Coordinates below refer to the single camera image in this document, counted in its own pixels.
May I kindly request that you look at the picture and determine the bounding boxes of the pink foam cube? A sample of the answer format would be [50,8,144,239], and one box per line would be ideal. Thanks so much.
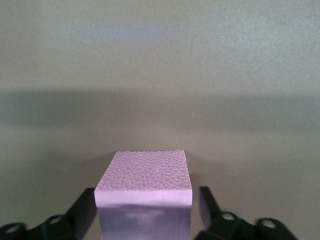
[94,149,193,240]

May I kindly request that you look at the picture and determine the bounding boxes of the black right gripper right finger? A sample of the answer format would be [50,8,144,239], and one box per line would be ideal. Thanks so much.
[196,185,299,240]

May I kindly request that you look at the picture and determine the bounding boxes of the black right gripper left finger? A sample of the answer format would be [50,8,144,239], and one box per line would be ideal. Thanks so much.
[24,187,101,240]

